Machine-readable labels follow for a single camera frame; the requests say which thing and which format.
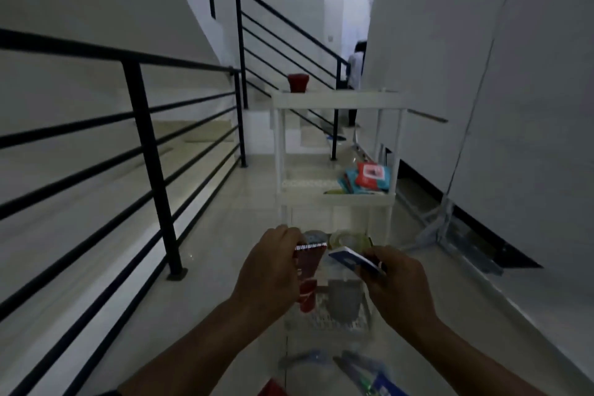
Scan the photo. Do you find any person's right hand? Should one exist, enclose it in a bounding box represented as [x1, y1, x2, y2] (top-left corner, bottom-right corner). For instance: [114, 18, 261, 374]
[359, 245, 440, 332]

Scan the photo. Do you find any person's left hand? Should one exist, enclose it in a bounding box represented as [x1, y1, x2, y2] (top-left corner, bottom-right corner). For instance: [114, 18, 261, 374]
[233, 224, 308, 318]

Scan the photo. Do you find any red spiral notebook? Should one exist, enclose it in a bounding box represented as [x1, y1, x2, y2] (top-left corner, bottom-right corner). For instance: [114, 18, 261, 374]
[294, 243, 328, 314]

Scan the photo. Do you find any person's left forearm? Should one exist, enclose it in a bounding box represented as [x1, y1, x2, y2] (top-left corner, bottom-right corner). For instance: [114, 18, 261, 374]
[118, 295, 284, 396]

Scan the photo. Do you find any person's right forearm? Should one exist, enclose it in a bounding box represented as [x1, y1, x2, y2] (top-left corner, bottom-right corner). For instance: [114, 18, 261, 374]
[407, 314, 550, 396]

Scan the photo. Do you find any clear tape roll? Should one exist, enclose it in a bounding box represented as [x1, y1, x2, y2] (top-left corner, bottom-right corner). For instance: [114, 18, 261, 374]
[329, 230, 372, 253]

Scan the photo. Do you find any grey cup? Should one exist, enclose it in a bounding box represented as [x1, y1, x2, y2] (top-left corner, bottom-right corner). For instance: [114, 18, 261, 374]
[328, 280, 363, 323]

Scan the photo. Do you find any grey metal partition foot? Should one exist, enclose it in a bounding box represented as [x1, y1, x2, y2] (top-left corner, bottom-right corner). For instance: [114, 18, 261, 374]
[408, 198, 504, 277]

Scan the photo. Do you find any teal packet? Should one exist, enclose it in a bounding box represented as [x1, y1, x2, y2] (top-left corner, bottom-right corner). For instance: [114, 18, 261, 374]
[337, 168, 361, 193]

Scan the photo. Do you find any red wipes packet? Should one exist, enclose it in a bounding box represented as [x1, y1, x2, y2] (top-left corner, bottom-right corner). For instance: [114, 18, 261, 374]
[355, 162, 392, 192]

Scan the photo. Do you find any blue plastic packet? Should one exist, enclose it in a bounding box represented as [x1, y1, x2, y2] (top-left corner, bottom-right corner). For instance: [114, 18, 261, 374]
[333, 351, 410, 396]

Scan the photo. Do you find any white plastic shelf rack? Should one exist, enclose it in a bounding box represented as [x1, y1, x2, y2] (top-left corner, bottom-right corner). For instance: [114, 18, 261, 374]
[270, 89, 409, 350]

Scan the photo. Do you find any red item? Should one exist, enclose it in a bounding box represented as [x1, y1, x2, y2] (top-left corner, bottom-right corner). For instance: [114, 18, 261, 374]
[256, 378, 289, 396]

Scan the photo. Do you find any red cup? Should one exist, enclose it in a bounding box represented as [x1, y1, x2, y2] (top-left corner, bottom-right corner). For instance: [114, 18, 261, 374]
[287, 73, 310, 94]

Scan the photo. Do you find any black landing railing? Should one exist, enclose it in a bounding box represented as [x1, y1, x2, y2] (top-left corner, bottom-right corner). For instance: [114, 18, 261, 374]
[0, 28, 248, 396]

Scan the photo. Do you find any black stair railing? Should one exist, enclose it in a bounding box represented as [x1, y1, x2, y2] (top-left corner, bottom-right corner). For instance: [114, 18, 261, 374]
[186, 0, 352, 162]

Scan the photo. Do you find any white partition panel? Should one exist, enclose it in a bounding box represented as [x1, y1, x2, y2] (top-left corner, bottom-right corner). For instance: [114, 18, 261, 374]
[359, 0, 594, 292]

